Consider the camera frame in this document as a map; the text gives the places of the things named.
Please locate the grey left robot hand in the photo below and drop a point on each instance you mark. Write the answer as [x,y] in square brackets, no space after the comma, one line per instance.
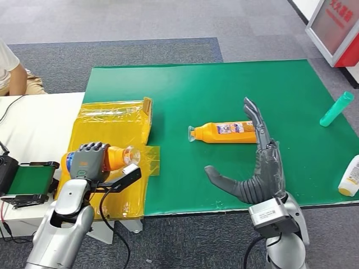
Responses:
[87,163]

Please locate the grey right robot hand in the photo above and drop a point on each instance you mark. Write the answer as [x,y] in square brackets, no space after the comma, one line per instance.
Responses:
[266,174]

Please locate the orange bottle clear cap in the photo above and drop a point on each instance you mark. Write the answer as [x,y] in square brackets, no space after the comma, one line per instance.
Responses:
[224,136]
[115,156]

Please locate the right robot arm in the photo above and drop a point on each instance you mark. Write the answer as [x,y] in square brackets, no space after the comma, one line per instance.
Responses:
[286,252]

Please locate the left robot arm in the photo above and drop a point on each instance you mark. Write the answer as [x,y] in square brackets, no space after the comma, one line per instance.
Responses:
[61,230]

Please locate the green plastic bottle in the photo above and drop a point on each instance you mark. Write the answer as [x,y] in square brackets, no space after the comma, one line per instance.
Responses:
[335,110]

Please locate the white plastic bottle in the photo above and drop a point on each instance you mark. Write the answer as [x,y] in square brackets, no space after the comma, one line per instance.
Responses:
[351,176]

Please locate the yellow tape-wrapped box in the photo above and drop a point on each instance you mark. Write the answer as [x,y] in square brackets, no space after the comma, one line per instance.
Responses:
[118,126]

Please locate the small green belt conveyor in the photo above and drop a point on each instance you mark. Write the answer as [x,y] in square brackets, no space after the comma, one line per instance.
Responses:
[31,180]

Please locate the white table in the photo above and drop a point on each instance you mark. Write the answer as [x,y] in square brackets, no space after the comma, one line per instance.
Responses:
[36,122]

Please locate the green table mat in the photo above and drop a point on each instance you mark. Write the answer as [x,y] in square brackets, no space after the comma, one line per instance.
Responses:
[252,81]

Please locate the black device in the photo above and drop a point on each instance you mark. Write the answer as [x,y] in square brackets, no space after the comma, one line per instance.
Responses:
[7,172]

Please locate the person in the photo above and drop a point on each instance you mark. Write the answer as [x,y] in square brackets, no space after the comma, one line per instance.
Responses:
[7,63]

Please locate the red white display cabinet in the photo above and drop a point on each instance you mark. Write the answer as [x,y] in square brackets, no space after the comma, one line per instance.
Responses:
[331,29]

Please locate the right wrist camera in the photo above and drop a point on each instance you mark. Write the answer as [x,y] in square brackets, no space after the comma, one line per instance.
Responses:
[269,217]

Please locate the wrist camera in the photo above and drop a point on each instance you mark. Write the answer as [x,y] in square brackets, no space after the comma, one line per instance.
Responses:
[269,217]
[128,176]

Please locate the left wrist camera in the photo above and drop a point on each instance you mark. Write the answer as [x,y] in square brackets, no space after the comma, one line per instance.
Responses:
[128,176]

